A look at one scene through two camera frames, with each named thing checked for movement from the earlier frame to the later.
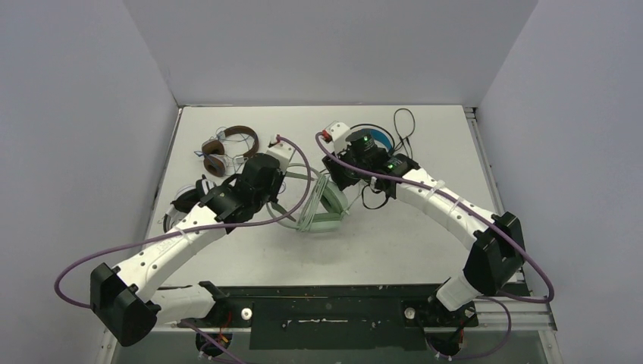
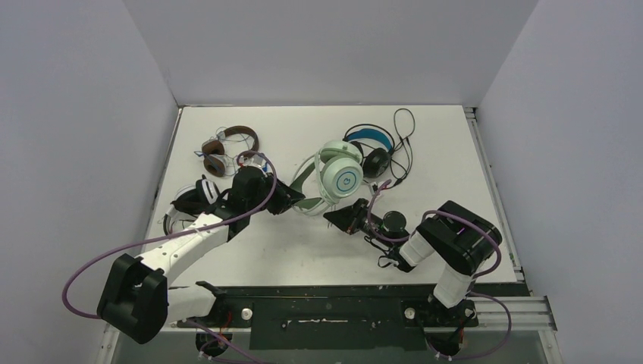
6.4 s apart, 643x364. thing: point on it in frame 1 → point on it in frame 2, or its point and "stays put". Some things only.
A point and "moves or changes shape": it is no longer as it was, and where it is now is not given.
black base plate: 333,318 stays put
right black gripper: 337,171 → 356,218
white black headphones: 187,198 stays put
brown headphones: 214,153 stays put
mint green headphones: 323,212 moves or changes shape
